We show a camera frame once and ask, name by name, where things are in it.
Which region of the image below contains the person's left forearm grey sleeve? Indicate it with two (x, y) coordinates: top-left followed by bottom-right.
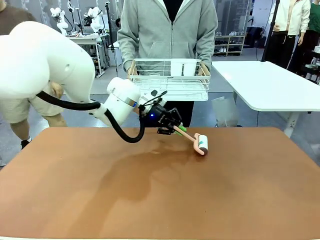
(195, 27), (219, 71)

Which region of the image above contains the person in white jacket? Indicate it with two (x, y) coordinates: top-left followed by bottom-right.
(271, 0), (311, 70)

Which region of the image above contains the grey plastic chair back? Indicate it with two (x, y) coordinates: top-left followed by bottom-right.
(211, 96), (239, 128)

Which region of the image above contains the person in grey hoodie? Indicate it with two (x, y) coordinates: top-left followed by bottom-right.
(116, 0), (219, 128)

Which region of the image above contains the white workbench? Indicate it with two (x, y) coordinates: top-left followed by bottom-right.
(65, 33), (110, 78)

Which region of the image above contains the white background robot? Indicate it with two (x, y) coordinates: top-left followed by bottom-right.
(83, 6), (106, 35)
(49, 6), (69, 36)

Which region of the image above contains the white wire dish rack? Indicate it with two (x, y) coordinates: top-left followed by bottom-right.
(127, 58), (211, 102)

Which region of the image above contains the wooden shoe rack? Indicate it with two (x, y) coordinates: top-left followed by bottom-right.
(213, 34), (246, 57)

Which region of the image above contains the person's left hand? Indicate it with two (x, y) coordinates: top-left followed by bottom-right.
(198, 61), (211, 77)

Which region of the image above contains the pink lint roller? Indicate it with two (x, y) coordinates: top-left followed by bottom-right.
(173, 125), (210, 157)

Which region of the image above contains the thin black stand pole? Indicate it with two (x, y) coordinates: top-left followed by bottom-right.
(104, 1), (116, 53)

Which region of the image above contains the person's right forearm grey sleeve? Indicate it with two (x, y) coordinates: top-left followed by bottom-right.
(116, 27), (141, 72)

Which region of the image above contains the black bag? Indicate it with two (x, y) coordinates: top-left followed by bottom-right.
(246, 26), (264, 49)

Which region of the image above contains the white table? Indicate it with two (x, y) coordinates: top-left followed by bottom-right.
(211, 60), (320, 139)

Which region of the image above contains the black tripod pole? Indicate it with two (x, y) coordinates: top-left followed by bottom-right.
(261, 0), (281, 62)

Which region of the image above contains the person's right hand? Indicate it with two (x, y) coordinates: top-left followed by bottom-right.
(126, 60), (139, 80)

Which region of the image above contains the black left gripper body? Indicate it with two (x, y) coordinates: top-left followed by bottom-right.
(146, 103), (177, 129)

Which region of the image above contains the person in beige shorts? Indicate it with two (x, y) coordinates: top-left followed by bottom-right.
(0, 3), (69, 151)

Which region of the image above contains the white plastic utensil cup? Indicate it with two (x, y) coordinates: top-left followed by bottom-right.
(171, 59), (185, 77)
(182, 59), (197, 77)

